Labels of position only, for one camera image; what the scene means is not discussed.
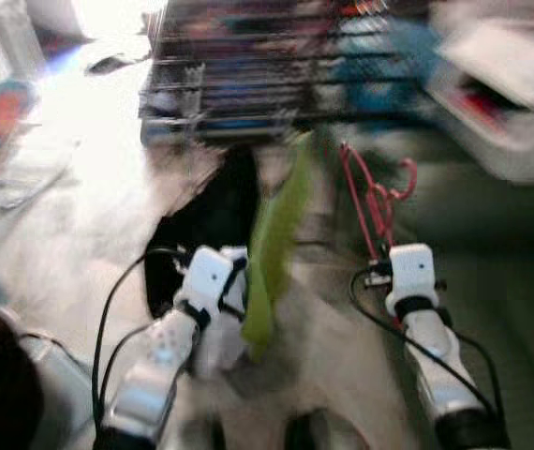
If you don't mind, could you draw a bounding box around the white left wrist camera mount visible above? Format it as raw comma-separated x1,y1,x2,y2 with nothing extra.
173,246,235,315

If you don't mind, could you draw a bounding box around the red plastic hanger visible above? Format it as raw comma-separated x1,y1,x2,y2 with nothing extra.
339,142,418,263

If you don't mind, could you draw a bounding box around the red cloth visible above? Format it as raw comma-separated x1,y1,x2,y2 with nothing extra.
459,80,530,118

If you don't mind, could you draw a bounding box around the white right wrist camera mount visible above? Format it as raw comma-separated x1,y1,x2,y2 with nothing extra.
386,244,437,315

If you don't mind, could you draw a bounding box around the white plastic storage box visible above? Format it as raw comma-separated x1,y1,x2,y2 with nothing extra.
426,19,534,184

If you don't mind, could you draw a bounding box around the dark green leather sofa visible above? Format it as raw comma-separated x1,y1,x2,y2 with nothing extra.
323,122,534,450

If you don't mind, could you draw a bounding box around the right robot leg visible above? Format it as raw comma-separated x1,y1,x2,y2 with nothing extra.
281,408,343,450

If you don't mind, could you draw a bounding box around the small dark cloth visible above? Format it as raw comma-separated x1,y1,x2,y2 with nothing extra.
87,56,148,76

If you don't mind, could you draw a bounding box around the metal clothes drying rack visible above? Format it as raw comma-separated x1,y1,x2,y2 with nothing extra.
141,0,437,142

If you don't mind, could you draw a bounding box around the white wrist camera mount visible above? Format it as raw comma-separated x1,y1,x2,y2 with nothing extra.
386,244,437,315
173,246,235,315

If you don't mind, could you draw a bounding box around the white ribbed appliance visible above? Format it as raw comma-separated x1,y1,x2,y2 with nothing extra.
0,0,48,81

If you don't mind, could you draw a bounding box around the lime green t-shirt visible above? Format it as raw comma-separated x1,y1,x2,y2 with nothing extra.
241,131,313,362

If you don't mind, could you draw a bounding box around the black t-shirt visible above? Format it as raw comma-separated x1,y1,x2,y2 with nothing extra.
143,145,260,320

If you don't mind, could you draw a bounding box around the colourful baby bouncer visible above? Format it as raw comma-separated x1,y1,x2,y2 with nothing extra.
0,80,71,207

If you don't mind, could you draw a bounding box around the blue plastic container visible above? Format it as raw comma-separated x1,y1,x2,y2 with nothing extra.
337,14,437,113

